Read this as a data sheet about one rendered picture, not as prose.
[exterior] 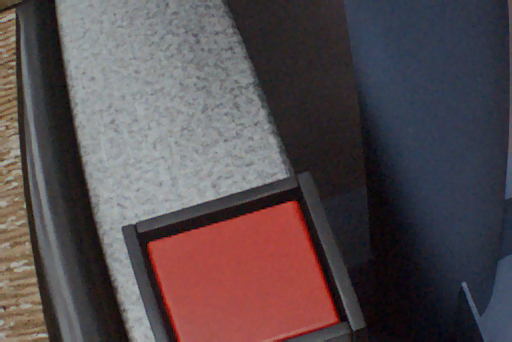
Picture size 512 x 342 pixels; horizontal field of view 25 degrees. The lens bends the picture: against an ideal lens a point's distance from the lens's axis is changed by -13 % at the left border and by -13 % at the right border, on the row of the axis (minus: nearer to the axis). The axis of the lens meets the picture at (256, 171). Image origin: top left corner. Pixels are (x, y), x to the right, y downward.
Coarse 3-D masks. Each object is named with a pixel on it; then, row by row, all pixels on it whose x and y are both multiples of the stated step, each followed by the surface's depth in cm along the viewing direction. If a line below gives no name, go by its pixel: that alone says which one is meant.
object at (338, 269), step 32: (256, 192) 48; (288, 192) 49; (128, 224) 48; (160, 224) 48; (192, 224) 48; (320, 224) 47; (128, 256) 47; (320, 256) 48; (352, 288) 45; (160, 320) 45; (352, 320) 44
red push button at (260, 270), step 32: (224, 224) 48; (256, 224) 48; (288, 224) 48; (160, 256) 48; (192, 256) 47; (224, 256) 47; (256, 256) 47; (288, 256) 47; (160, 288) 47; (192, 288) 47; (224, 288) 46; (256, 288) 46; (288, 288) 46; (320, 288) 46; (192, 320) 46; (224, 320) 45; (256, 320) 45; (288, 320) 45; (320, 320) 45
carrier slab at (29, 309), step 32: (0, 32) 56; (0, 64) 54; (0, 96) 53; (0, 128) 52; (0, 160) 51; (0, 192) 50; (0, 224) 48; (32, 224) 49; (0, 256) 47; (32, 256) 47; (0, 288) 46; (32, 288) 46; (0, 320) 46; (32, 320) 45
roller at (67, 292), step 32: (32, 0) 60; (32, 32) 58; (32, 64) 57; (32, 96) 55; (32, 128) 54; (32, 160) 52; (64, 160) 54; (32, 192) 51; (64, 192) 52; (64, 224) 51; (64, 256) 50; (64, 288) 48; (96, 288) 50; (64, 320) 47; (96, 320) 48
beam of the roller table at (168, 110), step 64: (64, 0) 59; (128, 0) 58; (192, 0) 58; (64, 64) 57; (128, 64) 56; (192, 64) 55; (128, 128) 53; (192, 128) 53; (256, 128) 52; (128, 192) 51; (192, 192) 51; (128, 320) 48
